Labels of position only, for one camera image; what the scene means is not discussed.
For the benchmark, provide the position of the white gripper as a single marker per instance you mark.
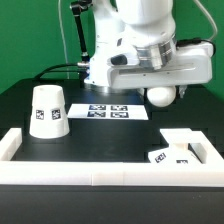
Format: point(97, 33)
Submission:
point(190, 65)

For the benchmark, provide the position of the white lamp bulb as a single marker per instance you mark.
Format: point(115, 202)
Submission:
point(161, 96)

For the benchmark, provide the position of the white lamp base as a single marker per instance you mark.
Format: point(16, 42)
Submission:
point(177, 151)

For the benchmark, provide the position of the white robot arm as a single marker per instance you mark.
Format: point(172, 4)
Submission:
point(136, 48)

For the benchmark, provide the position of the white lamp shade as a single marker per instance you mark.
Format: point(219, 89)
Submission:
point(48, 119)

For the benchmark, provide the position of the white marker sheet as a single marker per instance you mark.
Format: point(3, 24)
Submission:
point(108, 111)

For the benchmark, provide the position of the white U-shaped fence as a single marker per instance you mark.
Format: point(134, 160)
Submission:
point(209, 172)

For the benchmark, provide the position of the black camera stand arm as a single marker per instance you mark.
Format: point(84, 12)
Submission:
point(78, 7)

